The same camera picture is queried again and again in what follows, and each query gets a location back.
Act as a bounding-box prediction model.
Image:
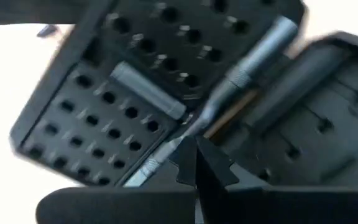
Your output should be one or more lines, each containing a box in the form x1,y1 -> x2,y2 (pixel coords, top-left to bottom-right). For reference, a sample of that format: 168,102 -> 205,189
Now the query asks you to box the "black plastic tool case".
9,0 -> 358,190

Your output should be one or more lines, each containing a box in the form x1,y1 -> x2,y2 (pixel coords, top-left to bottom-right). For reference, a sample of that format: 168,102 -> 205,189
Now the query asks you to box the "grey extension bar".
109,60 -> 188,121

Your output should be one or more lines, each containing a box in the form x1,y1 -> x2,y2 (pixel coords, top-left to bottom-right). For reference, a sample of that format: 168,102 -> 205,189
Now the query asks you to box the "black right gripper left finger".
35,136 -> 198,224

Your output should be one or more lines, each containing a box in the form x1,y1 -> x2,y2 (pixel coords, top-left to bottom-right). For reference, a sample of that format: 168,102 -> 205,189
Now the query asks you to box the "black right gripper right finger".
196,135 -> 358,224

